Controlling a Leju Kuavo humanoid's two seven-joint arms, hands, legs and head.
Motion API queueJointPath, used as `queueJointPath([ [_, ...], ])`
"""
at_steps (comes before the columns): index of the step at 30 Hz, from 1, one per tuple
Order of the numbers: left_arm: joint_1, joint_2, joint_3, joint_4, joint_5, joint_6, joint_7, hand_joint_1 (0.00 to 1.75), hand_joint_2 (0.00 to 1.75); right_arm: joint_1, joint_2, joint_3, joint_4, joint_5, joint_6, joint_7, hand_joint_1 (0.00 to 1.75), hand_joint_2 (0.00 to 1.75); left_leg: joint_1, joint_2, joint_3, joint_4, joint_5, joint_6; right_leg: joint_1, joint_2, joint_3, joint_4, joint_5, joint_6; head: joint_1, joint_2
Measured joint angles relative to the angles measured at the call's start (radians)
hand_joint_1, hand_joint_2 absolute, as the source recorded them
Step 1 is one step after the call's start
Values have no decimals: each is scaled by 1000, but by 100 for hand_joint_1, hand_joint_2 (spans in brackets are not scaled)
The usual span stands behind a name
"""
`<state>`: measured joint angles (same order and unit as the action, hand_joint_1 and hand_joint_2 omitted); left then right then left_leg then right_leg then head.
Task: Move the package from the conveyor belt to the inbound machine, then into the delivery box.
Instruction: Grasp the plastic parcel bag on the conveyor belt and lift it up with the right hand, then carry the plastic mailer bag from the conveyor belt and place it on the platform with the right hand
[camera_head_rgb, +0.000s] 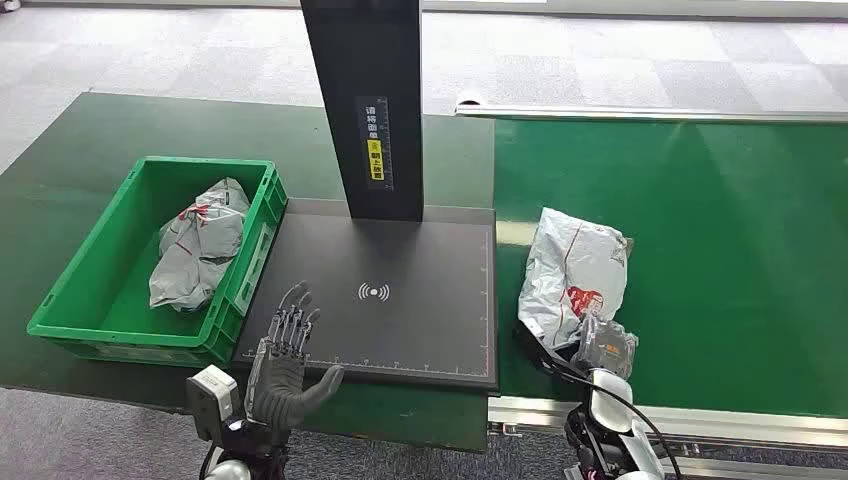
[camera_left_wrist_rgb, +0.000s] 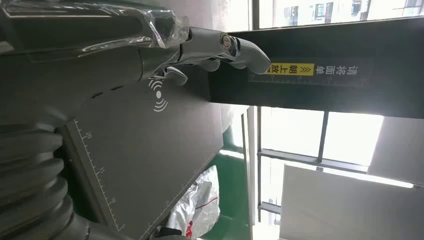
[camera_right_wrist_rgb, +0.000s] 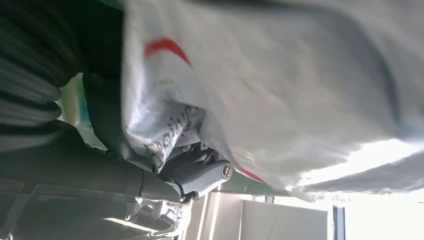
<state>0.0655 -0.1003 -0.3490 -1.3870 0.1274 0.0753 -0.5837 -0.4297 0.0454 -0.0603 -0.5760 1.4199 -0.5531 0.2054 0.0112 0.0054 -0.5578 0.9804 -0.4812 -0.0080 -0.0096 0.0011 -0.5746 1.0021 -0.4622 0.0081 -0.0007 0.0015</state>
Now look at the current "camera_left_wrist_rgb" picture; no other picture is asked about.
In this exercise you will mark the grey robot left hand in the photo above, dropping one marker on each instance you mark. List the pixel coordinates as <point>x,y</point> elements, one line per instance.
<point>82,66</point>

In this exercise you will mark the dark window frame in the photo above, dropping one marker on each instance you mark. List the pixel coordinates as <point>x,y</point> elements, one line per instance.
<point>319,159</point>

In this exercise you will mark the grey flat panel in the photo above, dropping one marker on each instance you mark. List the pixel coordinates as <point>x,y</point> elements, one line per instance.
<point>400,149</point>

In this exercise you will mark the ribbed grey left arm sleeve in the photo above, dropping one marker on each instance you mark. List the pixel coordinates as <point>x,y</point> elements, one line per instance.
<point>30,172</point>

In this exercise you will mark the dark inbound scanning machine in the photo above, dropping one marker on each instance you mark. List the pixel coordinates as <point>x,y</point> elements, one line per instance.
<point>149,159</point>

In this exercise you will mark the yellow and white text label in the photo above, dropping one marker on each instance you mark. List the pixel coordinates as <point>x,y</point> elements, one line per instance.
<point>298,69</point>

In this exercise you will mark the white flat panel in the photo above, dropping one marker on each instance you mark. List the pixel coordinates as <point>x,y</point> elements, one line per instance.
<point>348,208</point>

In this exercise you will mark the white plastic package red print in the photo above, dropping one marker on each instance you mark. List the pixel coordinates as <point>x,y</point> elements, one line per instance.
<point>202,205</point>

